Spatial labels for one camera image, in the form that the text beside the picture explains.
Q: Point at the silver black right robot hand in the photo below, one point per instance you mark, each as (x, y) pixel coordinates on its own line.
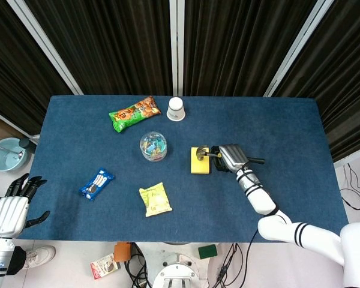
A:
(232, 156)

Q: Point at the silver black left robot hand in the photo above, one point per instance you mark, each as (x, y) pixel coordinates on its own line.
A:
(10, 214)

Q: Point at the white grey robot base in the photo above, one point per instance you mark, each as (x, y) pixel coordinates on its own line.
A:
(175, 270)

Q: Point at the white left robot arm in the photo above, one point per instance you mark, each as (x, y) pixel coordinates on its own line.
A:
(0, 255)

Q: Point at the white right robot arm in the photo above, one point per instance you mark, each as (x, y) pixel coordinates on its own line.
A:
(261, 198)

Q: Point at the yellow sponge green scouring side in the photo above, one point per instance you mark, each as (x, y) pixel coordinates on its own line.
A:
(198, 168)

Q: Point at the dark green sponge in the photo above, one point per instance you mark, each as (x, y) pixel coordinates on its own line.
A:
(208, 251)

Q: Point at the white sneaker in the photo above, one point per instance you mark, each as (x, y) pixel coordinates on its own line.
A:
(40, 255)

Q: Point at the light blue plastic basin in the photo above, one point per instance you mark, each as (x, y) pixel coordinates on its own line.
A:
(1, 162)

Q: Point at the metal ladle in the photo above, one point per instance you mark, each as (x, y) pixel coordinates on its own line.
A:
(6, 149)

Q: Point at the dark grey cup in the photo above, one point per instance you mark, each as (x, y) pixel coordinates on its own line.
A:
(27, 145)

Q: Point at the white paper cup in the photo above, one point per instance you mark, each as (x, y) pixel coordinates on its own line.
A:
(176, 109)

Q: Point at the clear round plastic container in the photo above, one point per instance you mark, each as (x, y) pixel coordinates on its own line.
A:
(153, 147)

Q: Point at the pale yellow snack packet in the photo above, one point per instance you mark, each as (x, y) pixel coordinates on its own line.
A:
(155, 199)

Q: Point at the blue cookie package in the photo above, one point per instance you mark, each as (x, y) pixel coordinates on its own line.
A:
(96, 184)

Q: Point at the blue table cloth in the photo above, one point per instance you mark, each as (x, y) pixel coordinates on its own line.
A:
(108, 216)

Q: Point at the white red snack box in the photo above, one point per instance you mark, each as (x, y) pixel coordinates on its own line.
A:
(103, 267)

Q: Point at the green orange snack bag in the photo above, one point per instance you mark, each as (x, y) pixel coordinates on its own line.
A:
(132, 115)

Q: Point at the dark pleated curtain panel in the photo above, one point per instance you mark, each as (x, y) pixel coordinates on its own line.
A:
(234, 45)
(15, 75)
(108, 45)
(342, 75)

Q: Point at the orange block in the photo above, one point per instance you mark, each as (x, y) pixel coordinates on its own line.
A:
(122, 252)

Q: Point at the white frame post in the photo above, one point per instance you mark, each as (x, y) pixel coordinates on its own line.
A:
(300, 48)
(48, 51)
(177, 45)

